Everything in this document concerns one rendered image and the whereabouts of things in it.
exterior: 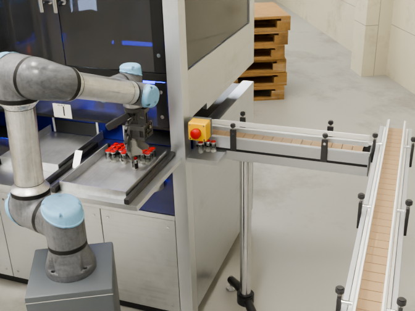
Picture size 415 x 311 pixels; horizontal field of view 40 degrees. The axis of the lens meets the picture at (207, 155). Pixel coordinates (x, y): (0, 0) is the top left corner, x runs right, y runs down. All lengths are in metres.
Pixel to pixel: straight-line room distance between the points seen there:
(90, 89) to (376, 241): 0.90
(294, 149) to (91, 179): 0.77
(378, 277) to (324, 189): 2.37
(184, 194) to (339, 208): 1.56
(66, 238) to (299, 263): 1.71
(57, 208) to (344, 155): 1.07
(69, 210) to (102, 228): 0.93
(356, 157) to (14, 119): 1.20
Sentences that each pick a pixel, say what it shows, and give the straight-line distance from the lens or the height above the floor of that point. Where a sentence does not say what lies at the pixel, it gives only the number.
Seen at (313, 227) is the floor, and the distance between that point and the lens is 3.45.
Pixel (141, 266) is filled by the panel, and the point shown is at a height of 0.31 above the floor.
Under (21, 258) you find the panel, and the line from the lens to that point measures 2.98.
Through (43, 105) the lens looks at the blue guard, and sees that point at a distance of 2.46.
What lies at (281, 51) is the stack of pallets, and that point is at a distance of 5.33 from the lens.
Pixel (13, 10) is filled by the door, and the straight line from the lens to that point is 2.42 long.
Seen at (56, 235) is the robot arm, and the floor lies 0.94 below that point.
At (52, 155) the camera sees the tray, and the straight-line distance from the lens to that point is 2.36.
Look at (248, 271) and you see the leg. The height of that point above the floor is 0.27.
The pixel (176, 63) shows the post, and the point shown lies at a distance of 2.10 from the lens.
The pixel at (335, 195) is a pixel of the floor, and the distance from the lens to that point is 3.80.
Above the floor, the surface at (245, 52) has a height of 1.08.
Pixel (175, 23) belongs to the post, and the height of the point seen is 1.40.
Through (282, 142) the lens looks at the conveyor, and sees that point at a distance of 2.22.
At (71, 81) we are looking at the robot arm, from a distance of 1.58.
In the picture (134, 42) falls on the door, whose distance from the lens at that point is 2.17.
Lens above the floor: 1.83
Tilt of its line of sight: 25 degrees down
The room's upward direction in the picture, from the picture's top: 2 degrees counter-clockwise
